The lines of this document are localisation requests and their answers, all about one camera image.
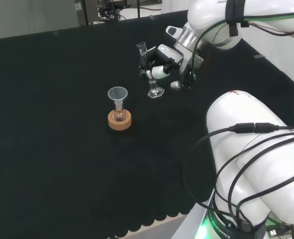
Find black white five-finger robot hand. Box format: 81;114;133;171
138;42;204;91

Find clear graduated cylinder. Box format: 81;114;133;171
136;41;165;100

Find clear round-bottom flask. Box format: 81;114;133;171
112;104;127;123

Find clear plastic funnel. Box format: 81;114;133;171
107;87;129;112

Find black bench cloth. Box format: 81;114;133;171
0;9;294;239

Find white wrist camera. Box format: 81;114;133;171
165;25;183;38

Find cork ring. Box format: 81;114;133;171
107;109;133;131

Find green cable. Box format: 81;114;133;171
189;12;294;82

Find black cable with connector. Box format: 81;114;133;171
182;121;294;209

